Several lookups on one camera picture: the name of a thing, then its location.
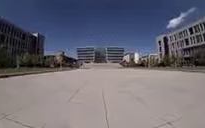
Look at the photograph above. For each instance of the row of bare trees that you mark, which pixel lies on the row of bare trees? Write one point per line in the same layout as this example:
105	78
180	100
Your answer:
203	56

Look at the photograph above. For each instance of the grey banded building, glass centre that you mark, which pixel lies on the grey banded building, glass centre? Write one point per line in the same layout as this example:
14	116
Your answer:
86	54

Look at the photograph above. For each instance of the grass strip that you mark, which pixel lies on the grass strip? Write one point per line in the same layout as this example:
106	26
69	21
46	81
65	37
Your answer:
10	70

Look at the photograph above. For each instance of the dark glass building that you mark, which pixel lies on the dark glass building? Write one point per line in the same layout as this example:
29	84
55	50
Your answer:
10	36

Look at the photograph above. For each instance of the low brown building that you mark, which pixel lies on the low brown building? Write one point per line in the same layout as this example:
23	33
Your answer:
68	60

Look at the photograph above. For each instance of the small white building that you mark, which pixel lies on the small white building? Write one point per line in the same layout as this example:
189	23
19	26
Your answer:
131	58

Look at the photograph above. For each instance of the pale multi-storey building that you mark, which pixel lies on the pale multi-storey building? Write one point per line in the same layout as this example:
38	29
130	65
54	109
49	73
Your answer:
193	36

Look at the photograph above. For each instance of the pale concrete slab plaza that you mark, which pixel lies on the pale concrete slab plaza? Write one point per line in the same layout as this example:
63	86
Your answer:
123	96

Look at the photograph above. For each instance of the row of green trees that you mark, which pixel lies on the row of green trees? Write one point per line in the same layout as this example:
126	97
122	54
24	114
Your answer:
23	60

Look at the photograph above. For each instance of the dark kerb strip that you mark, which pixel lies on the dark kerb strip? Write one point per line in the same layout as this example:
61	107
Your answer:
23	74

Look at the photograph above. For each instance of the wide pale stairway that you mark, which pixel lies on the wide pale stairway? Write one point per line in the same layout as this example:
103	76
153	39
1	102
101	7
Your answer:
101	66

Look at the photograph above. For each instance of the low pale building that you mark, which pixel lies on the low pale building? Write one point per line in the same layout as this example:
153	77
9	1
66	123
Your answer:
151	59

